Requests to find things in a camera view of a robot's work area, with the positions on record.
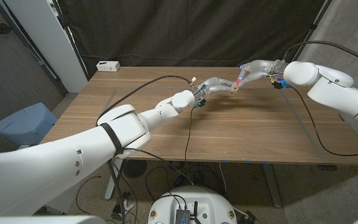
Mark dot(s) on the white pillar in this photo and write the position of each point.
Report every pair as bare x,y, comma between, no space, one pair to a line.
51,40

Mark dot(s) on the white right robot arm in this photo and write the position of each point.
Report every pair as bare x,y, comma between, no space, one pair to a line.
337,90

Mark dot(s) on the black floor device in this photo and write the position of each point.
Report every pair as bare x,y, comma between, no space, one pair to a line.
251,218

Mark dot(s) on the round black floor fan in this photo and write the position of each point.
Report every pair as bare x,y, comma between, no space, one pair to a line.
134,169

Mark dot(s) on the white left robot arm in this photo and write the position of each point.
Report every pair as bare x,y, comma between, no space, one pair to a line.
73,155

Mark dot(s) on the grey ribbed torso module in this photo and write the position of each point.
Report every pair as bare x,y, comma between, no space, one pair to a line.
182,217

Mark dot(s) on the white flat floor panel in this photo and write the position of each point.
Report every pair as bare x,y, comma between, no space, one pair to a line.
65,200

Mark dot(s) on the white table leg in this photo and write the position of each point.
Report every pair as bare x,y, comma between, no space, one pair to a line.
110,186

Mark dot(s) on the black and white floor glove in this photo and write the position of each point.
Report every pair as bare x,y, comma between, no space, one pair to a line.
129,207

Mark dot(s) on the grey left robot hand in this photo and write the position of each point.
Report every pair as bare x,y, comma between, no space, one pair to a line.
214,85

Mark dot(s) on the black backdrop frame pole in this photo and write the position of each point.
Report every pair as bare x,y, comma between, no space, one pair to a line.
71,38
312,29

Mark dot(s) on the red-headed wooden screw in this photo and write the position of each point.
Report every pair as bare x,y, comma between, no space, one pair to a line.
238,81

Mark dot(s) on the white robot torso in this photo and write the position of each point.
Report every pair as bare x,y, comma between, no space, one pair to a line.
194,199

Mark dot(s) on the blue plastic bin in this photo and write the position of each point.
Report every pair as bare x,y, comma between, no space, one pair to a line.
23,124

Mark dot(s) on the grey table leg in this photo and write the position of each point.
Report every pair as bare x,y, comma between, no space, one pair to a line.
272,186

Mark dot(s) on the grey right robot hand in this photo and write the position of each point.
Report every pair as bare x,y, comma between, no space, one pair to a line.
259,71

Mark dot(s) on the black backdrop curtain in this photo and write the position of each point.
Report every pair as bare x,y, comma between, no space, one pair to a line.
197,31

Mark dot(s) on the wooden block with holes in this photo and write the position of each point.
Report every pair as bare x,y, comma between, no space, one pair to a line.
235,88

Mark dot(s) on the white power strip box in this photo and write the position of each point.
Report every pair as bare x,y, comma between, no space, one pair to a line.
108,66

